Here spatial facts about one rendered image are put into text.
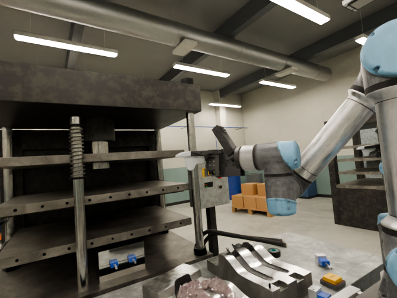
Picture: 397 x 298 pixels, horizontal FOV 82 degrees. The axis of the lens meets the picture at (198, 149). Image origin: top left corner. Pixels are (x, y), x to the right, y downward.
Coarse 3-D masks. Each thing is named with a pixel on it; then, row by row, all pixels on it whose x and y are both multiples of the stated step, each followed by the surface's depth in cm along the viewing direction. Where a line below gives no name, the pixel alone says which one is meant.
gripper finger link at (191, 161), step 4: (184, 152) 72; (188, 152) 71; (176, 156) 73; (180, 156) 72; (184, 156) 71; (188, 156) 71; (192, 156) 71; (196, 156) 71; (200, 156) 71; (188, 160) 71; (192, 160) 71; (196, 160) 71; (200, 160) 71; (188, 164) 71; (192, 164) 71; (188, 168) 71; (192, 168) 71
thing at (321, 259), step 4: (316, 256) 131; (320, 256) 130; (324, 256) 130; (316, 260) 132; (320, 260) 128; (324, 260) 127; (320, 264) 128; (324, 264) 126; (328, 264) 126; (332, 268) 120
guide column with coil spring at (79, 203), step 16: (80, 144) 131; (80, 160) 130; (80, 176) 129; (80, 192) 129; (80, 208) 128; (80, 224) 127; (80, 240) 126; (80, 256) 126; (80, 272) 125; (80, 288) 125
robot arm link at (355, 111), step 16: (352, 96) 61; (336, 112) 64; (352, 112) 60; (368, 112) 59; (336, 128) 62; (352, 128) 61; (320, 144) 64; (336, 144) 63; (304, 160) 67; (320, 160) 65; (304, 176) 67; (304, 192) 72
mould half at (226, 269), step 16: (224, 256) 121; (272, 256) 126; (224, 272) 121; (240, 272) 112; (272, 272) 109; (304, 272) 106; (240, 288) 110; (256, 288) 101; (272, 288) 96; (288, 288) 98; (304, 288) 103
